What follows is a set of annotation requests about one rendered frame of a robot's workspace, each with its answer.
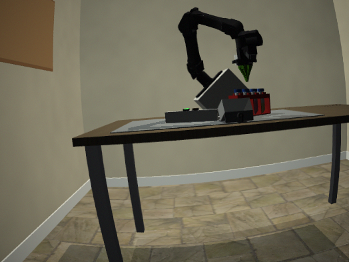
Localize grey control panel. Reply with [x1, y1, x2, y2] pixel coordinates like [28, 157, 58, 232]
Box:
[218, 98, 254, 123]

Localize red tube rack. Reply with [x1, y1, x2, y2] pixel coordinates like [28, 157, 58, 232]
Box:
[228, 92, 271, 116]

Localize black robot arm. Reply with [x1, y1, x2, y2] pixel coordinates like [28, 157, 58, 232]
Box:
[178, 7, 263, 98]

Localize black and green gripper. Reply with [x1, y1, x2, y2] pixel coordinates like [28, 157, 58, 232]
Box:
[232, 59, 257, 82]

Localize grey flat mat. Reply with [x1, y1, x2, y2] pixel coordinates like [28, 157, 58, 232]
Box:
[110, 109, 323, 133]

